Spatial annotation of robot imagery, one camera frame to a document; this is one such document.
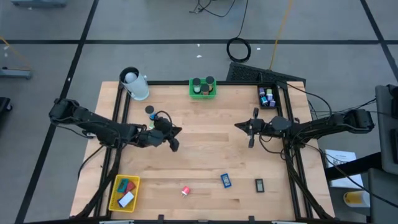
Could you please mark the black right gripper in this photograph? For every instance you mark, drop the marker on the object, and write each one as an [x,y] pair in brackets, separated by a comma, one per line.
[261,126]

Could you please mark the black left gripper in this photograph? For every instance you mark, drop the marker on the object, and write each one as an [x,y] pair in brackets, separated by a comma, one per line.
[155,137]

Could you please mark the blue wall charger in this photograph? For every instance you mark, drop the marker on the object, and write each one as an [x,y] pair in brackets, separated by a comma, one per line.
[264,100]

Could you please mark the black disc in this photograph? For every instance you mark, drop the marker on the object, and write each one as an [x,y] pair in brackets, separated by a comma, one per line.
[149,109]

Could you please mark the black capped hourglass red sand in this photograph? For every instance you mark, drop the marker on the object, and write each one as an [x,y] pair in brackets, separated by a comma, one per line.
[205,87]

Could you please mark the black capped hourglass white sand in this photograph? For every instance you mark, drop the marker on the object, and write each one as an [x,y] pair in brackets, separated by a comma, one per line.
[196,81]

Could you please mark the black capped hourglass orange sand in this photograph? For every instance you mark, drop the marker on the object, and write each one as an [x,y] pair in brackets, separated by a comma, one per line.
[210,79]

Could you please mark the red rectangular case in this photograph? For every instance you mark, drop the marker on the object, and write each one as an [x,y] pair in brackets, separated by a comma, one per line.
[131,186]

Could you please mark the teal framed digital display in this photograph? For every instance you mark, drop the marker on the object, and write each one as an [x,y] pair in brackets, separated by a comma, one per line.
[122,185]

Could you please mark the white rectangular case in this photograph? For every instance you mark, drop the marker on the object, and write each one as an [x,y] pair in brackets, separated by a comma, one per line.
[126,199]

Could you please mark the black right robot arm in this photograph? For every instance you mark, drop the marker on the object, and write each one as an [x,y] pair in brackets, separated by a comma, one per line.
[317,127]

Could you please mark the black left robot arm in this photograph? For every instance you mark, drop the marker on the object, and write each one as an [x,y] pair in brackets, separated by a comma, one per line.
[102,127]

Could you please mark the green plastic basket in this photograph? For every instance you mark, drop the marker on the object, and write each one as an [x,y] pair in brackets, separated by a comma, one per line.
[194,96]

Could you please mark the black plastic basket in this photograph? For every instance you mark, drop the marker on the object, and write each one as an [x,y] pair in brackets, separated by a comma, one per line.
[275,93]

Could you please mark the black mesh panel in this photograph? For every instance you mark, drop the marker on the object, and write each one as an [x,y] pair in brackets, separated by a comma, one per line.
[248,73]

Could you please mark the white cylindrical lamp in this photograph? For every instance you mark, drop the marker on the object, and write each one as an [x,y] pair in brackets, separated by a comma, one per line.
[138,87]

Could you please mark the black framed digital display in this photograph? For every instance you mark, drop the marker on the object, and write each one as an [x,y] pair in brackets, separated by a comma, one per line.
[259,185]

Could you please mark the yellow plastic basket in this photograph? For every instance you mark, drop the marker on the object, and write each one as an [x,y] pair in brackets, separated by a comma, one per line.
[137,186]

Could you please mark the black table edge clamp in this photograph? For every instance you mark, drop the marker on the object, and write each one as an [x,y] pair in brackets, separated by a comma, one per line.
[160,217]
[251,218]

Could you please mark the white printed paper sheet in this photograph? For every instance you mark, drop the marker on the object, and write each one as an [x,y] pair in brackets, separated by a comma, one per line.
[340,158]

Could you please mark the black diagonal beam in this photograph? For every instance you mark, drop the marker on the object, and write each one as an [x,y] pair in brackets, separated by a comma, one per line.
[351,168]

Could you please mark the yellow white container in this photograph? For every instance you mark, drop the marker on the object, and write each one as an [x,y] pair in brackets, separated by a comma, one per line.
[354,199]

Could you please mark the grey equipment cart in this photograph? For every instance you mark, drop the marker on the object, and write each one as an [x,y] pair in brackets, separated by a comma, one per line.
[385,130]

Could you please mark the grey metal floor stand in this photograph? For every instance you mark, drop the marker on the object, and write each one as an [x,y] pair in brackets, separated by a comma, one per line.
[15,73]

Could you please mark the black floor object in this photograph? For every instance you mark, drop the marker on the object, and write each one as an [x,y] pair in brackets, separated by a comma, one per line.
[3,105]

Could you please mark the grey floor object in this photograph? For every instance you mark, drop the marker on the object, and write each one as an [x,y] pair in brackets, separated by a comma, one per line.
[38,3]

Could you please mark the black aluminium table frame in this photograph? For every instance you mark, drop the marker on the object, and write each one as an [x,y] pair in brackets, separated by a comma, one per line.
[171,83]

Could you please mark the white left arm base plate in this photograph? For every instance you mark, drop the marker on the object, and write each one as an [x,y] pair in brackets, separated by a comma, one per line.
[91,134]

